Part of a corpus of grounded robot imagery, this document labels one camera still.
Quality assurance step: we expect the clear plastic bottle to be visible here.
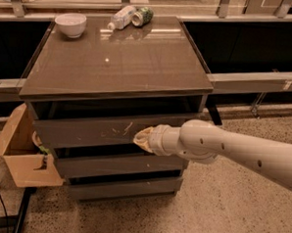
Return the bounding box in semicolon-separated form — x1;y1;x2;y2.
108;6;137;30

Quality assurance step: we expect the grey drawer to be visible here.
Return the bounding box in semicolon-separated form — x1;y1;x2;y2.
69;177;183;201
33;114;194;149
56;155;188;178

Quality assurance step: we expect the grey middle drawer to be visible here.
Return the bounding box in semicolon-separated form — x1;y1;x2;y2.
56;155;188;178

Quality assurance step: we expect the white ceramic bowl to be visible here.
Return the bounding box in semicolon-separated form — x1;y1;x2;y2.
55;13;87;38

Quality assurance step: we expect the cardboard box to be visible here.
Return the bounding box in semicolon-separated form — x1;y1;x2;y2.
0;104;63;188

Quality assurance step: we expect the grey drawer cabinet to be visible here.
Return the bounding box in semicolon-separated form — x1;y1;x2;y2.
13;7;219;208

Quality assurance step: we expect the grey bottom drawer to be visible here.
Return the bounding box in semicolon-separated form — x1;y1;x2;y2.
69;177;183;201

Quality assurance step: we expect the green drink can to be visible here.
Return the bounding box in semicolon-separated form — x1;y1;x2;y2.
131;7;154;27

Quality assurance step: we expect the grey top drawer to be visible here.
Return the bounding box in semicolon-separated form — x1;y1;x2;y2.
33;114;194;149

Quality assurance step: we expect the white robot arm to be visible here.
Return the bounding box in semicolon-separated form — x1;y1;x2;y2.
134;119;292;191

